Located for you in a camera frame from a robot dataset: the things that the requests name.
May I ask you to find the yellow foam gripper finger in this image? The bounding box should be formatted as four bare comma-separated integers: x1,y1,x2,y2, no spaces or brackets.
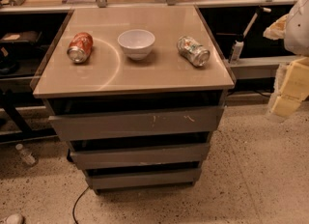
270,57,309,118
263,14,288,41

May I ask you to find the grey bottom drawer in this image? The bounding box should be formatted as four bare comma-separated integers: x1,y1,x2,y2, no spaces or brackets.
86,168,202,190

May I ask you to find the grey drawer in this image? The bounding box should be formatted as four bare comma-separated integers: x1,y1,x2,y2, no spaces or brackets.
49,106,223,141
86,168,202,190
70,143,210,170

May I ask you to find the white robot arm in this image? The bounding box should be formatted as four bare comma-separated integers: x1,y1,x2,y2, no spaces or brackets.
263,0,309,122

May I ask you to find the grey middle drawer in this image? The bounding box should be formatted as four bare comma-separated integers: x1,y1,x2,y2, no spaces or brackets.
70,143,210,170

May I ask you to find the grey drawer cabinet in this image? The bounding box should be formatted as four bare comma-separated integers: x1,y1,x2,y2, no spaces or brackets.
29,5,237,196

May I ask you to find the grey top drawer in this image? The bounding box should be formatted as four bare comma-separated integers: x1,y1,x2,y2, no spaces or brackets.
49,106,223,141

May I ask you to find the white spray bottle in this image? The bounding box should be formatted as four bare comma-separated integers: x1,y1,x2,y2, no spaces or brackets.
229,36,244,64

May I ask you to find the silver green soda can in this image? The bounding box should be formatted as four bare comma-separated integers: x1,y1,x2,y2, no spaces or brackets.
177,36,211,68

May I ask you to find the white bowl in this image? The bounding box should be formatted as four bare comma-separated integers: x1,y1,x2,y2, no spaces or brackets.
118,29,155,61

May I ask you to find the orange soda can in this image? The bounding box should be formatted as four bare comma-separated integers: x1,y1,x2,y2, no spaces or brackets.
67,32,93,64

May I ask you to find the clear plastic water bottle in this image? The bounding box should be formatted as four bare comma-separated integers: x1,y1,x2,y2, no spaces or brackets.
15,144,37,166

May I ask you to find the white shoe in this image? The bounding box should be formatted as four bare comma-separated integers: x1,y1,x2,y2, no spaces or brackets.
0,213,24,224

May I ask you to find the black floor cable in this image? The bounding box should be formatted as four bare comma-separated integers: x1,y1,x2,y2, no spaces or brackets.
71,186,91,224

